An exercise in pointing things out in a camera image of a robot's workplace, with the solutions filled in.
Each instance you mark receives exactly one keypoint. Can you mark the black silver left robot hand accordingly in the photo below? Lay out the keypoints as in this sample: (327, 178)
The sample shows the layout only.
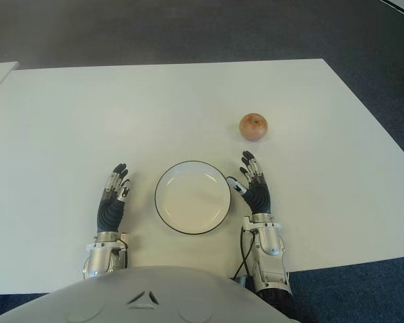
(109, 212)

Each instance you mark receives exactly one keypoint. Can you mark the brown egg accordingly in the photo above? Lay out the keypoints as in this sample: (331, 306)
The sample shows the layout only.
(253, 126)

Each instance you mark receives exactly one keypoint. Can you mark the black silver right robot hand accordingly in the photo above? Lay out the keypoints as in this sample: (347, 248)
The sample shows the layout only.
(259, 196)

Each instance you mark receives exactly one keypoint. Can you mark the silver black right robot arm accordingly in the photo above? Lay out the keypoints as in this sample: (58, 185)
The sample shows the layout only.
(271, 255)

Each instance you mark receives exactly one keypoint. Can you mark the grey robot torso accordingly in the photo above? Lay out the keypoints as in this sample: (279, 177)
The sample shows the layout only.
(138, 296)

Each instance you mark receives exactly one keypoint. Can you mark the white plate with black rim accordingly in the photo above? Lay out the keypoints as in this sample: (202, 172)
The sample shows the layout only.
(192, 198)

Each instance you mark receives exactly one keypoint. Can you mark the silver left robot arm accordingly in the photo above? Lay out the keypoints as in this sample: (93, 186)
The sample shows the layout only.
(101, 255)

